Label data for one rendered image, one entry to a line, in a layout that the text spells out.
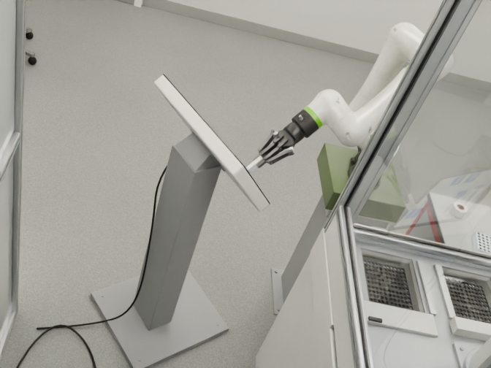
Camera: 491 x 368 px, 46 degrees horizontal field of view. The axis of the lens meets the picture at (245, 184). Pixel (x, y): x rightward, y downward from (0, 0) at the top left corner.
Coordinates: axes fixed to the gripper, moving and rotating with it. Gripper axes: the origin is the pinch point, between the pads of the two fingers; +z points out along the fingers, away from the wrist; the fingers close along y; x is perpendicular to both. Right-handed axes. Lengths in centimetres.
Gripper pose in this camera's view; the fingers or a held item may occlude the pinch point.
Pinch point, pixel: (255, 164)
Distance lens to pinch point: 208.1
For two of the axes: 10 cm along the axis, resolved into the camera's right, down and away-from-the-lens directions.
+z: -7.7, 6.3, -0.3
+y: 5.6, 6.6, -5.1
